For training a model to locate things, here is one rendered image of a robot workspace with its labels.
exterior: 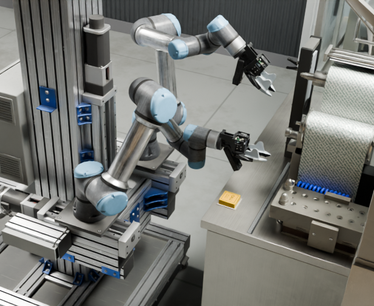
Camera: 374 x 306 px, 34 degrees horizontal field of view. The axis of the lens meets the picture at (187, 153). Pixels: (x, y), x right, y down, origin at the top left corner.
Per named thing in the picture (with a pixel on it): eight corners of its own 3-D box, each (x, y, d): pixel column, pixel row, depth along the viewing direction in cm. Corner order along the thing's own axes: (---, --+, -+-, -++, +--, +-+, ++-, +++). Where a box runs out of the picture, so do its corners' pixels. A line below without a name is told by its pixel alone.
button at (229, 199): (224, 194, 255) (224, 190, 253) (240, 199, 252) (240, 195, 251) (218, 204, 249) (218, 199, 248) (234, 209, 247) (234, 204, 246)
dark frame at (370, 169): (299, 186, 262) (306, 147, 250) (376, 209, 251) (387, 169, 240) (294, 195, 256) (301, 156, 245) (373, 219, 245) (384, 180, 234)
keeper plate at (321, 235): (308, 241, 231) (312, 220, 225) (334, 250, 228) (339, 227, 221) (306, 246, 229) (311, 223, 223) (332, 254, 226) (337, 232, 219)
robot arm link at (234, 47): (221, 51, 233) (229, 44, 239) (229, 60, 234) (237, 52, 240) (235, 39, 228) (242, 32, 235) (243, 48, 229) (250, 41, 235)
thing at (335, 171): (296, 181, 244) (303, 142, 234) (355, 198, 236) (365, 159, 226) (296, 181, 243) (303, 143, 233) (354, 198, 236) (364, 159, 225)
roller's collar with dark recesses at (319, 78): (315, 81, 256) (317, 67, 252) (329, 84, 254) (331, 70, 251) (311, 87, 251) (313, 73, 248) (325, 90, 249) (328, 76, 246)
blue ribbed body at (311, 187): (297, 185, 244) (299, 178, 242) (351, 201, 237) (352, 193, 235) (295, 190, 241) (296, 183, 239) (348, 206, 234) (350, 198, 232)
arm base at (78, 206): (65, 216, 251) (64, 197, 246) (85, 195, 263) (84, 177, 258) (98, 226, 247) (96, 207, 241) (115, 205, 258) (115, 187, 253)
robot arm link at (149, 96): (101, 201, 248) (163, 83, 237) (121, 221, 238) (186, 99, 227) (78, 198, 239) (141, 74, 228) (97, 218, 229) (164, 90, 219)
